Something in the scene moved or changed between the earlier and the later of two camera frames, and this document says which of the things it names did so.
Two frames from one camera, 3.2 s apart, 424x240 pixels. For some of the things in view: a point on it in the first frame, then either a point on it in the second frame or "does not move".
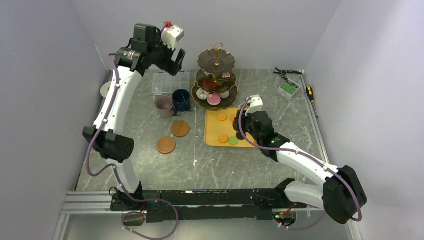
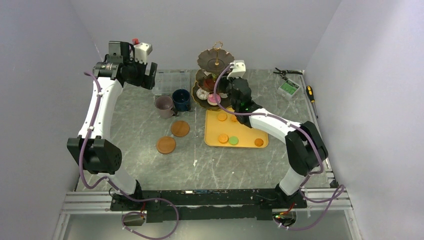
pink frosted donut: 214,99 does not move
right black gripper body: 246,125 to 225,85
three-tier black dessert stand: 214,88 does not move
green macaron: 233,140 does not move
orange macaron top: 222,117 does not move
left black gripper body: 163,56 to 137,74
